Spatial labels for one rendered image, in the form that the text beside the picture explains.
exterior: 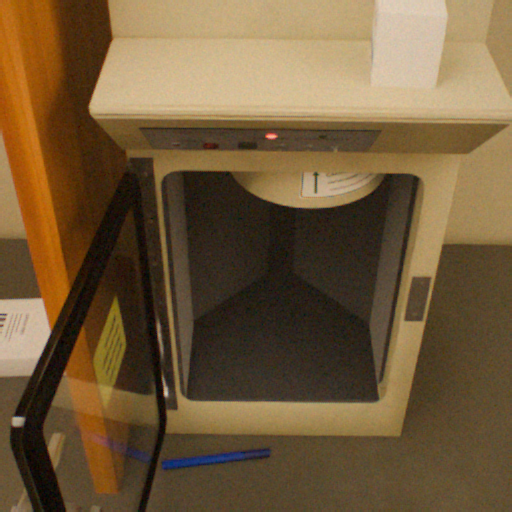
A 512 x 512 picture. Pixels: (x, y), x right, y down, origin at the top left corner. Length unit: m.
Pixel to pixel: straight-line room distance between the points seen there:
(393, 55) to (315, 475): 0.60
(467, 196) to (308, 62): 0.75
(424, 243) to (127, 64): 0.37
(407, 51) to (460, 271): 0.76
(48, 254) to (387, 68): 0.34
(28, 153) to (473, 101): 0.36
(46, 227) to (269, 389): 0.42
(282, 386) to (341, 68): 0.50
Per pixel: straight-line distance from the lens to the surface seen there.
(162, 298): 0.87
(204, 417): 1.03
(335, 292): 1.11
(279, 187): 0.79
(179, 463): 1.03
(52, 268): 0.74
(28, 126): 0.64
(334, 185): 0.79
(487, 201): 1.37
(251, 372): 1.03
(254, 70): 0.63
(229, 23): 0.67
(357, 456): 1.05
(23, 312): 1.20
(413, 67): 0.61
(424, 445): 1.07
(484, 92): 0.62
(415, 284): 0.86
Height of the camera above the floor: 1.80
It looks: 41 degrees down
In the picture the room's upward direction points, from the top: 1 degrees clockwise
